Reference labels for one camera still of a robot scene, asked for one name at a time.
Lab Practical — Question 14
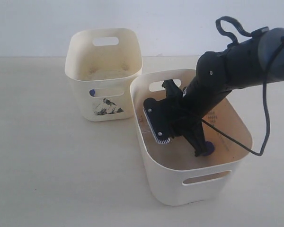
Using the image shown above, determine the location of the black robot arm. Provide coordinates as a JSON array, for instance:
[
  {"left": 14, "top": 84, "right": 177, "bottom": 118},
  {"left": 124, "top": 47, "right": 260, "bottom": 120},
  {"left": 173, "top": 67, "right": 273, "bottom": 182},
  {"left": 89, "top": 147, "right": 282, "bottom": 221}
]
[{"left": 150, "top": 27, "right": 284, "bottom": 157}]

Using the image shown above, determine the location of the tube with blue cap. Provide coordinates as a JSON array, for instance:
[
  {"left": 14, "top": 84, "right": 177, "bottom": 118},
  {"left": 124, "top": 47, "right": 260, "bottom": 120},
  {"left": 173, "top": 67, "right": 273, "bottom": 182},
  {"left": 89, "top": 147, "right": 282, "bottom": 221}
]
[{"left": 202, "top": 141, "right": 215, "bottom": 157}]

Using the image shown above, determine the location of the conical tube blue cap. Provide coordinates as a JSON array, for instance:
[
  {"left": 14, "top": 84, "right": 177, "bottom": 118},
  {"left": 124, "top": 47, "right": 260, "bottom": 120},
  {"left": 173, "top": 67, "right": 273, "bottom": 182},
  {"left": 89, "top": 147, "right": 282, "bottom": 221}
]
[{"left": 89, "top": 89, "right": 96, "bottom": 97}]

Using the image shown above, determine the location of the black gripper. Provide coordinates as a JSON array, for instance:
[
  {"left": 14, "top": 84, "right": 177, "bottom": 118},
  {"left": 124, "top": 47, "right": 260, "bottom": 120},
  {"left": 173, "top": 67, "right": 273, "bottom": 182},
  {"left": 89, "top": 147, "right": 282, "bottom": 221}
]
[{"left": 161, "top": 79, "right": 207, "bottom": 157}]

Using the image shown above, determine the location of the black cable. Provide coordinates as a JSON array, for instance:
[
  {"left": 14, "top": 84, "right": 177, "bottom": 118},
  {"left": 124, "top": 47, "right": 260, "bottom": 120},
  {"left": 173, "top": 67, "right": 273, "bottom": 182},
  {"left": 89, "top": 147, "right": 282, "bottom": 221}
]
[{"left": 201, "top": 16, "right": 284, "bottom": 157}]

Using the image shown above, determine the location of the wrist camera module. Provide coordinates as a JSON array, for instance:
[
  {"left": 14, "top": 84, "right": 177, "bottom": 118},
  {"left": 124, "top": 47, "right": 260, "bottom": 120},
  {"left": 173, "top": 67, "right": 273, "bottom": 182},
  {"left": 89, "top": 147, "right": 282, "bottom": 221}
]
[{"left": 143, "top": 97, "right": 171, "bottom": 144}]

